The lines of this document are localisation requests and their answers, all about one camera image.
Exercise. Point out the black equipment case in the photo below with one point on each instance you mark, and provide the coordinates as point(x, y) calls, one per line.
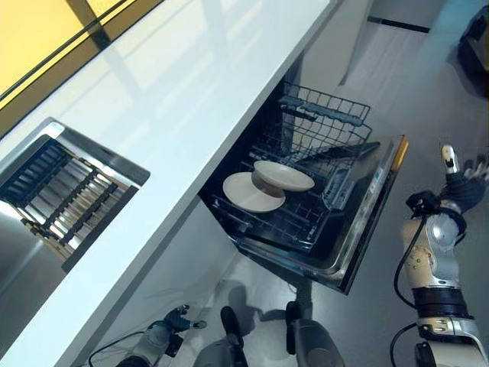
point(475, 46)

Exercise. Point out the stainless steel sink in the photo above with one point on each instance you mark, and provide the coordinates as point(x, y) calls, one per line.
point(19, 237)

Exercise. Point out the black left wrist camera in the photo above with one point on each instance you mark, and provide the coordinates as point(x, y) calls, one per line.
point(173, 344)

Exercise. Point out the cream plate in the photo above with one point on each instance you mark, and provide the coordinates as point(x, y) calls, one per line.
point(286, 177)
point(240, 195)

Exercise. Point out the glossy white cabinet door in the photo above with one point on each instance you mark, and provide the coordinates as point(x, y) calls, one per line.
point(332, 46)
point(153, 279)

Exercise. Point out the robot right arm silver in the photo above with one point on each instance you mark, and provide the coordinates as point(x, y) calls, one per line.
point(439, 248)

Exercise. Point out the robot left arm silver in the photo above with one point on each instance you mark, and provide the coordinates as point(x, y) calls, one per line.
point(153, 340)

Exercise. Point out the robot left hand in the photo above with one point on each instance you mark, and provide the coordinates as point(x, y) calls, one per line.
point(177, 321)

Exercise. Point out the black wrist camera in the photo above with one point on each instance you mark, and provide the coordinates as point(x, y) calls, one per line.
point(173, 344)
point(420, 202)

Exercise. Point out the robot right leg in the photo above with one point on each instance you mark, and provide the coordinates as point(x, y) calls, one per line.
point(317, 344)

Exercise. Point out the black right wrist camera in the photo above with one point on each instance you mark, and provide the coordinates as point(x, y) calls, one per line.
point(420, 202)

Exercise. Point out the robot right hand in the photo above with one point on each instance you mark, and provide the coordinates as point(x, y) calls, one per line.
point(466, 191)

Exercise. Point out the black dish drying rack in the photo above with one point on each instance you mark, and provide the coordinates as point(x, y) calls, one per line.
point(61, 191)

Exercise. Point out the black dishwasher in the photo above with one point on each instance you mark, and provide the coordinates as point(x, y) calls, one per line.
point(363, 218)

